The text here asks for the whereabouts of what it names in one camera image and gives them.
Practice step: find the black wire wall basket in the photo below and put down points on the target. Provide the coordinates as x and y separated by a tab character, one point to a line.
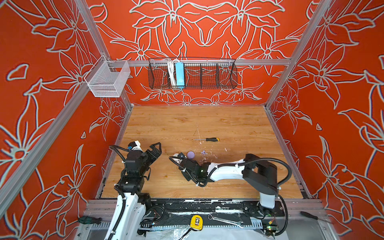
200	73

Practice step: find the green handled screwdriver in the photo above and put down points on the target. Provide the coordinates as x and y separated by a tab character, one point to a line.
89	220

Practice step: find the clear mesh wall basket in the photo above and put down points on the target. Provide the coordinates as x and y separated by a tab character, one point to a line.
107	79

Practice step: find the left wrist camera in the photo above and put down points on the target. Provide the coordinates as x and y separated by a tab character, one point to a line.
134	146

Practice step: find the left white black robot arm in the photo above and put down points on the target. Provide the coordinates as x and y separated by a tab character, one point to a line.
133	208

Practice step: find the yellow tape measure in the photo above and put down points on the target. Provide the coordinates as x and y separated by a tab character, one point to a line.
196	223

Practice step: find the purple round puck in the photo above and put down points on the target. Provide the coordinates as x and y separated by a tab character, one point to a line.
191	155

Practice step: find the yellow black handled screwdriver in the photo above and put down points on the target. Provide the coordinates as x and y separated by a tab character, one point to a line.
208	139

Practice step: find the light blue box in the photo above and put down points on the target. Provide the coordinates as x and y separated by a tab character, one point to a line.
180	75

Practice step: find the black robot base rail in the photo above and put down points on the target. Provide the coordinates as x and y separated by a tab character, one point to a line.
165	214

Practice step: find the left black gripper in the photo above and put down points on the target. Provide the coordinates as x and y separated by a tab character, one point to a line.
157	152

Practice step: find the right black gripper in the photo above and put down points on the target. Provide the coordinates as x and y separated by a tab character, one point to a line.
185	177

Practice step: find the silver wrench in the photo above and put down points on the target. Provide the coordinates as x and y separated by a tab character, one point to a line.
230	222

